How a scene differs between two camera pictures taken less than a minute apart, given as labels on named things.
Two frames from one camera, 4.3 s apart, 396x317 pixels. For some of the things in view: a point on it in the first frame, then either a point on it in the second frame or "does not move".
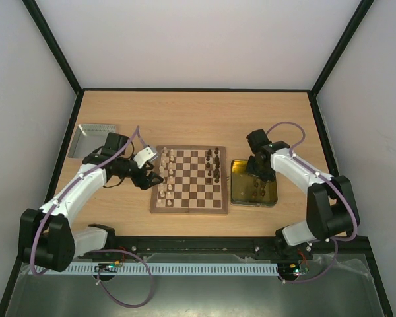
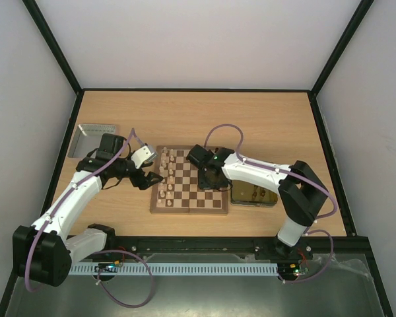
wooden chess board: (195, 179) does not move
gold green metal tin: (249, 189) does not move
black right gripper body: (262, 169) -> (208, 180)
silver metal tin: (89, 138) does not move
